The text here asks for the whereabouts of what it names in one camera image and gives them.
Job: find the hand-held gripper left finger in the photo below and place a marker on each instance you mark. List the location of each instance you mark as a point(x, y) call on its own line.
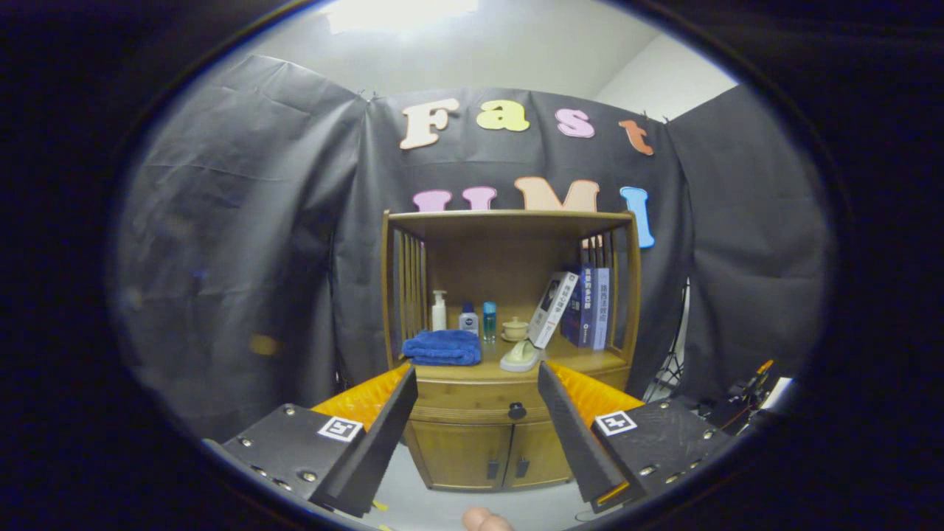
point(376, 450)

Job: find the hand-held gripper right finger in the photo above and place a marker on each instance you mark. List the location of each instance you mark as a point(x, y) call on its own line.
point(571, 442)

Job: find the black round drawer knob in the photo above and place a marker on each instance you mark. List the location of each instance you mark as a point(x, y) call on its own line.
point(517, 411)

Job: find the pale green scrub brush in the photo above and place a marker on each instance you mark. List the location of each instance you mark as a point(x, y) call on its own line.
point(520, 361)

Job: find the wooden drawer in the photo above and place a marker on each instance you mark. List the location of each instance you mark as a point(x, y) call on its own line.
point(472, 394)

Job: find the wooden cabinet door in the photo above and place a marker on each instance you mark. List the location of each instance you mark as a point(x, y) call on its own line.
point(542, 453)
point(457, 453)

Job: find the wooden countertop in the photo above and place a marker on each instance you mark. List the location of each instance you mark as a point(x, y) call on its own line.
point(582, 361)

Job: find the wooden cabinet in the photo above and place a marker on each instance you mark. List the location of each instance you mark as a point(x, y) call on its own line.
point(487, 265)

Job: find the black tripod stand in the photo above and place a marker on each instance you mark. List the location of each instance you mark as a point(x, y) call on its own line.
point(667, 376)

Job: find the blue folded towel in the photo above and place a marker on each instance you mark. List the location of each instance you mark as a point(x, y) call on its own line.
point(442, 346)

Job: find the dark blue book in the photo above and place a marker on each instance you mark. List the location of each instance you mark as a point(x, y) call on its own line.
point(579, 317)

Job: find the beige lidded teacup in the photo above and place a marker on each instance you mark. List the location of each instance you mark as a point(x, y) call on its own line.
point(515, 329)

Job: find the white book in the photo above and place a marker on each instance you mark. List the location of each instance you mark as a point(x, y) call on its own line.
point(553, 310)

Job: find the grey-blue book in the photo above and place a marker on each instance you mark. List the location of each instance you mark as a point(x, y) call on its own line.
point(601, 310)

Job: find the clear blue bottle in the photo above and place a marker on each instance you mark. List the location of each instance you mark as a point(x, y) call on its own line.
point(490, 322)

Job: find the white pump bottle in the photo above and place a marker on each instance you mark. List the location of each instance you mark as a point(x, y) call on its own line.
point(439, 317)

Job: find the white bottle blue cap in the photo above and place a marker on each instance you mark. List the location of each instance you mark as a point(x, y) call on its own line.
point(468, 322)

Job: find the black clamp orange tip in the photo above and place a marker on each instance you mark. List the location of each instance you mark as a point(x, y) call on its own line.
point(746, 387)

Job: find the white box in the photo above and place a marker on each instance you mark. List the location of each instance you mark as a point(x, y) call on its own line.
point(780, 392)

